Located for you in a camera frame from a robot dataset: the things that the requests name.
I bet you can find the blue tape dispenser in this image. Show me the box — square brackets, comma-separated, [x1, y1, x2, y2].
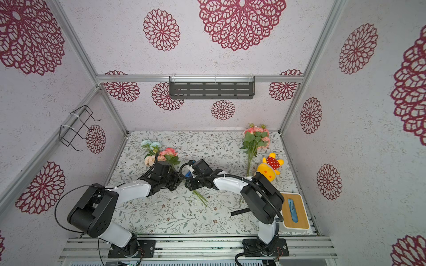
[185, 169, 193, 178]

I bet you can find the black wristwatch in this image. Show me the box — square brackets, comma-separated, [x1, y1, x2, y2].
[230, 208, 251, 216]

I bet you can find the dark grey wall shelf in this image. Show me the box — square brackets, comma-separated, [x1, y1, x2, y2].
[169, 76, 256, 100]

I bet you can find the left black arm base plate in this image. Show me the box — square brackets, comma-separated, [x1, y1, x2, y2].
[107, 239, 156, 259]

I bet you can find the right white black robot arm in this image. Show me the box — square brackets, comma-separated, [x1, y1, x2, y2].
[179, 159, 284, 266]

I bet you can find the wooden tray white rim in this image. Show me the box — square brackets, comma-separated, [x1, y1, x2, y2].
[281, 192, 311, 233]

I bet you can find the yellow plush toy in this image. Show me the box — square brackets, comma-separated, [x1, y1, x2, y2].
[256, 153, 284, 182]

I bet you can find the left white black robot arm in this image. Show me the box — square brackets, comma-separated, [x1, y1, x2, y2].
[67, 161, 181, 258]

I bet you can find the blue tool on tray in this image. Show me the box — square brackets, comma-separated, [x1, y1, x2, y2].
[288, 199, 298, 223]

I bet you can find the floral patterned table mat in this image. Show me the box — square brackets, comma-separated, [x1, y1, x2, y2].
[109, 131, 287, 235]

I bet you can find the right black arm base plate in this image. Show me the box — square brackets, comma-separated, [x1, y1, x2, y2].
[243, 238, 289, 257]

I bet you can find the pink rose bouquet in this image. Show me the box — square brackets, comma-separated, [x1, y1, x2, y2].
[140, 139, 209, 207]
[241, 124, 271, 176]

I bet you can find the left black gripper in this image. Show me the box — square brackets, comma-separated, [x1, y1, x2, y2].
[161, 168, 185, 191]

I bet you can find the black wire wall rack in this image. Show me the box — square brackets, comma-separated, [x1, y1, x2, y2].
[58, 105, 101, 152]

